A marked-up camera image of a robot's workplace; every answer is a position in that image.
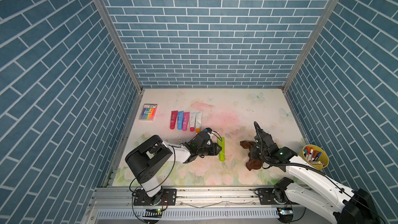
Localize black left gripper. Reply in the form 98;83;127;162
195;142;223;156

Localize brown wiping cloth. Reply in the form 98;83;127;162
239;141;263;171

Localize green toothpaste tube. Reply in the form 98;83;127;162
217;137;226;162

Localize white orange-capped toothpaste tube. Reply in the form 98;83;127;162
195;111;203;133

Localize white pink-capped toothpaste tube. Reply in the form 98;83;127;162
189;111;197;132

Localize magenta toothpaste tube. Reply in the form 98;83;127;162
182;112;190;131

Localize blue toothpaste tube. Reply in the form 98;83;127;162
177;111;184;130

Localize red toothpaste tube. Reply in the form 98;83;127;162
170;111;178;130

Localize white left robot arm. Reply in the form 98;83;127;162
125;128;223;198

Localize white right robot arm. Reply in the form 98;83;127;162
250;124;385;224

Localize yellow cup of markers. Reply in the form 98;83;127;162
298;145;329;170

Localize rainbow highlighter pen pack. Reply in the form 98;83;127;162
139;104;158;121

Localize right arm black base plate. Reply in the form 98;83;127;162
254;188;298;205

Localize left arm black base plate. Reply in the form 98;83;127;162
132;188;177;206

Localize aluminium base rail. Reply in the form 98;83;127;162
80;186;352;224

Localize aluminium right corner post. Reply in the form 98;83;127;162
282;0;339;95

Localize aluminium corner post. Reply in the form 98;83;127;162
282;0;339;95
92;0;143;93

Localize aluminium left corner post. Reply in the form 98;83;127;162
92;0;143;93

